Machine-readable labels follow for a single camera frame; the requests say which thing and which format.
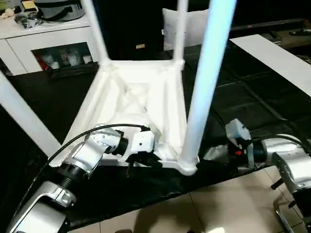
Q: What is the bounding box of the grey cushion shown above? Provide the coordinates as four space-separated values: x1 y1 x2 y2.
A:
161 7 209 50

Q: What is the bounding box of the red box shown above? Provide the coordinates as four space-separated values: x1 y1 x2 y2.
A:
34 54 51 71

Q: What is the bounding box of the dark clutter pile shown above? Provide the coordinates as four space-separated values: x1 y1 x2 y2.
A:
14 12 42 29

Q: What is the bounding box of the white plastic table top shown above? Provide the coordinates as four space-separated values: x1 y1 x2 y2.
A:
48 59 200 177

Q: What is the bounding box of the chrome chair leg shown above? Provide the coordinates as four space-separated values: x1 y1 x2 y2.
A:
273 200 296 233

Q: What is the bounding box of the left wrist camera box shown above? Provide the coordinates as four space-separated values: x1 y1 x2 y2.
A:
116 131 156 163

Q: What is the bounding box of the small pink toy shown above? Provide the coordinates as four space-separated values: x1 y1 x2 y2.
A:
1 8 16 19

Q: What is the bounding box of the grey helmet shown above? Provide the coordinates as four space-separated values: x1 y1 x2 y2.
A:
36 0 86 22

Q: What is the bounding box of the small yellow black box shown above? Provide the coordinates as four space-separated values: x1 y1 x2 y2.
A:
21 0 35 11

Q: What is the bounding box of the white sideboard with glass doors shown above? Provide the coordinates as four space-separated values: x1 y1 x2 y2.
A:
0 0 100 76

